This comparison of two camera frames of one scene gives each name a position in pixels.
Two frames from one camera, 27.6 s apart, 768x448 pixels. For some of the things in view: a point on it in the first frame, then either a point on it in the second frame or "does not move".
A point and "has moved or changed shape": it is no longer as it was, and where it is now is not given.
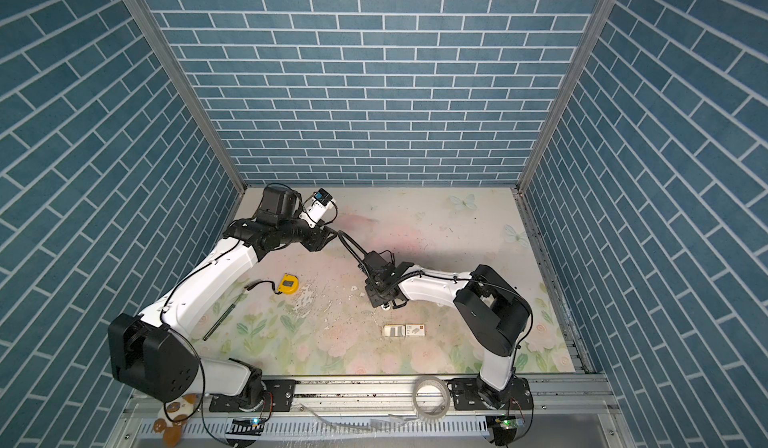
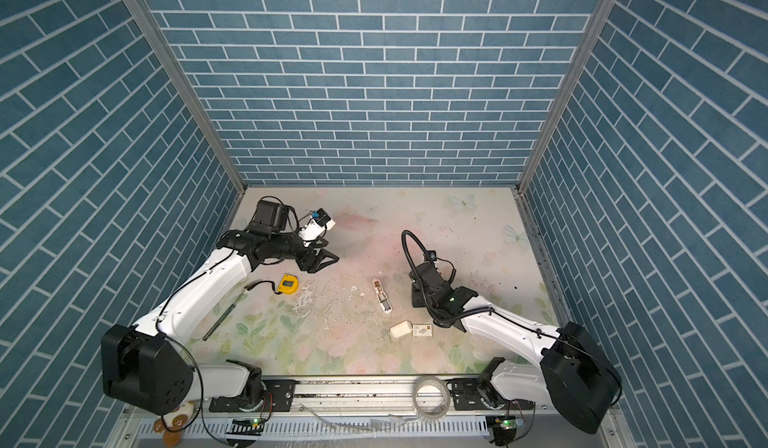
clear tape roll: (432, 417) does not move
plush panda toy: (172, 415) does not move
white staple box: (402, 330) has moved or changed shape
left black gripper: (318, 238) -> (313, 265)
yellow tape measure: (288, 284) does not move
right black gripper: (368, 288) -> (415, 295)
